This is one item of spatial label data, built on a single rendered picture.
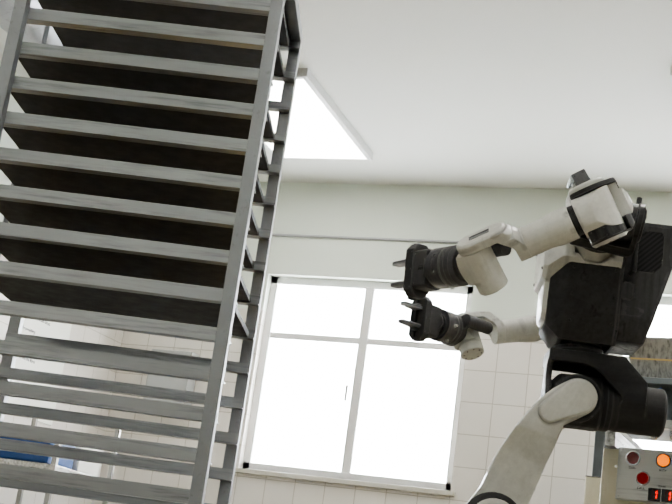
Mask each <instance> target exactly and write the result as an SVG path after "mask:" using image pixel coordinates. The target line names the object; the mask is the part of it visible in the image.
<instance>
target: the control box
mask: <svg viewBox="0 0 672 504"><path fill-rule="evenodd" d="M630 452H635V453H637V454H638V456H639V460H638V462H637V463H635V464H631V463H629V462H628V460H627V455H628V454H629V453H630ZM662 454H664V455H667V456H668V457H669V464H668V465H667V466H660V465H659V464H658V462H657V458H658V457H659V456H660V455H662ZM641 472H644V473H646V474H647V475H648V477H649V480H648V482H647V483H645V484H641V483H639V482H638V481H637V475H638V474H639V473H641ZM653 489H657V494H656V495H657V499H656V500H652V498H651V495H652V494H651V490H653ZM666 490H668V491H670V492H671V496H670V497H671V500H670V501H665V500H664V499H665V496H666V495H665V492H666ZM615 499H617V500H623V501H634V502H644V503H654V504H672V451H662V450H650V449H638V448H626V447H619V455H618V468H617V481H616V494H615Z"/></svg>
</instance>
